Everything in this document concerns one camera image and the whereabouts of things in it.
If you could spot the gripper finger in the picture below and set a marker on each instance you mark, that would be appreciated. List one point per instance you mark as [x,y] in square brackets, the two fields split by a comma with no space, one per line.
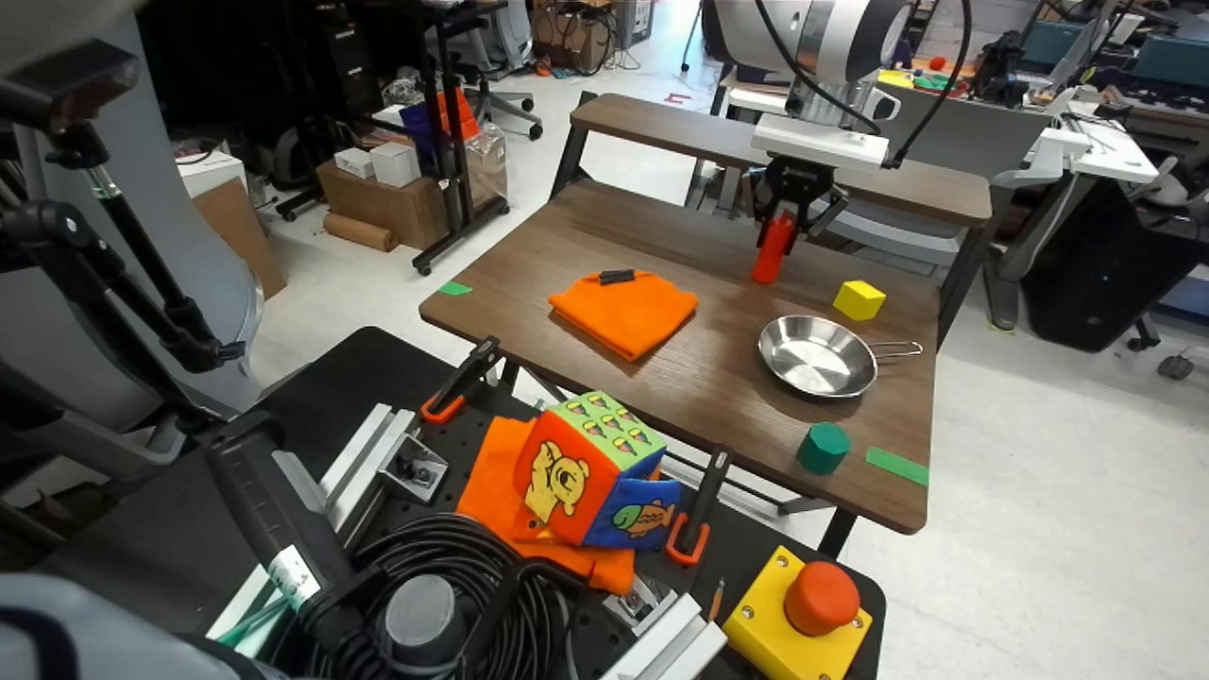
[824,215]
[766,203]

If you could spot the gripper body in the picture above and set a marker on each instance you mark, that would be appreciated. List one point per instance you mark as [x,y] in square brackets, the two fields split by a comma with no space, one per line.
[801,179]

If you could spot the red ketchup bottle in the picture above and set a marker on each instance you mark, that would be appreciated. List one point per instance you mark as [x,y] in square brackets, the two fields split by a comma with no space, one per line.
[770,255]

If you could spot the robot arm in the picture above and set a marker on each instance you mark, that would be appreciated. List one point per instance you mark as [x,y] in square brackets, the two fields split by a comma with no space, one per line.
[824,36]

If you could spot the steel pan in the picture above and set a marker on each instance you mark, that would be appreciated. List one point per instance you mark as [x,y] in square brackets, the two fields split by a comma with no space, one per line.
[817,357]

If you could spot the yellow block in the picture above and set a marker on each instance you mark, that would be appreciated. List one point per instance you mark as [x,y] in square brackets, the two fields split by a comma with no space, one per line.
[859,300]

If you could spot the wooden bench table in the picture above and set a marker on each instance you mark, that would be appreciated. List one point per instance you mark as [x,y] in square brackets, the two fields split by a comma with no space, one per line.
[661,132]

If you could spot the grey chair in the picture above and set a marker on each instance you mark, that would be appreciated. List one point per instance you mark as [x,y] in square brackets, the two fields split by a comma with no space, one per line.
[945,127]

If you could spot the small black object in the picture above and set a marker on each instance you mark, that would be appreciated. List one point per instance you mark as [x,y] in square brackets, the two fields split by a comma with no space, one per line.
[617,277]

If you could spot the folded orange cloth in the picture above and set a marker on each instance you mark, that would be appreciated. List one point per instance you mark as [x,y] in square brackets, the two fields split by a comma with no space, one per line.
[623,312]

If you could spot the green cylinder block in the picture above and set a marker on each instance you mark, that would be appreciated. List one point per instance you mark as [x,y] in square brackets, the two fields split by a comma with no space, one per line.
[823,450]

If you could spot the open cardboard box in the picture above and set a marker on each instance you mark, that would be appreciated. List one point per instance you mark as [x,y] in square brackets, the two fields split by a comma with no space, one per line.
[571,38]

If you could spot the green tape strip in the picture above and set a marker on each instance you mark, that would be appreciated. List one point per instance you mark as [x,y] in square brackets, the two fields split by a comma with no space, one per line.
[897,466]
[455,288]

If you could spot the white desk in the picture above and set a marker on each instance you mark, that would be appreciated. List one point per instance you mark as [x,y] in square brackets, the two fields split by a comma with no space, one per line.
[1105,156]

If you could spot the office chair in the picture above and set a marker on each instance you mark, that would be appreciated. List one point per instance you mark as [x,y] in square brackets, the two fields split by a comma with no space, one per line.
[510,57]

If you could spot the black and orange clamp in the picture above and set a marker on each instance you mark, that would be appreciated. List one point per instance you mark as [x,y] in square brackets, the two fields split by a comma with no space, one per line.
[463,378]
[704,501]

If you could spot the black rolling rack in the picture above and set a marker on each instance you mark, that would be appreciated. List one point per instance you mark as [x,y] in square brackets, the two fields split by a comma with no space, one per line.
[451,142]

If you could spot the soft picture cube toy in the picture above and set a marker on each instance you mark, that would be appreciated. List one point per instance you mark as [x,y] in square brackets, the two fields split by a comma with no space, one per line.
[586,472]

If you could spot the large cardboard box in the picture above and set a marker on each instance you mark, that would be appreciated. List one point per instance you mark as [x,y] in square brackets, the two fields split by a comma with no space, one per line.
[397,203]

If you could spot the small white box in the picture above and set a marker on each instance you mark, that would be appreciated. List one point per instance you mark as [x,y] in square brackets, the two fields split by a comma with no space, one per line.
[395,163]
[354,162]

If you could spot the pencil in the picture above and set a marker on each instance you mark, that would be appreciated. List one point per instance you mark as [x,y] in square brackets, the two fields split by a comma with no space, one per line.
[717,600]

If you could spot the yellow emergency stop button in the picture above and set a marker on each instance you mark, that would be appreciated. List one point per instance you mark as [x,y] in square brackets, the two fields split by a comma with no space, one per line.
[798,614]

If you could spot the roll of brown paper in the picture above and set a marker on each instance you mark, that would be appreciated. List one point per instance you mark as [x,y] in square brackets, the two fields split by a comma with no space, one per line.
[359,231]

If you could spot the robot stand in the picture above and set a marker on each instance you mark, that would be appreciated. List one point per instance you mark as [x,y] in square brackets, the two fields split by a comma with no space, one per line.
[359,378]

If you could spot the black device with white label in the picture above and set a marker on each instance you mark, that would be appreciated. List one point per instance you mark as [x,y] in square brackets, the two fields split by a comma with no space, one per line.
[274,510]

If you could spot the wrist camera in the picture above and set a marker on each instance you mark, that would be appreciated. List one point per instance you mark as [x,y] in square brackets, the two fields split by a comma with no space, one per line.
[820,144]

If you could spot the aluminium bracket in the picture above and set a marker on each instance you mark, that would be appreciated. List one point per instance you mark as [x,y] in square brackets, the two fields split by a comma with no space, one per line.
[378,463]
[666,633]

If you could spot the camera on mount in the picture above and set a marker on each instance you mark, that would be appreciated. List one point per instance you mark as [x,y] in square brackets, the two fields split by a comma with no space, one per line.
[142,283]

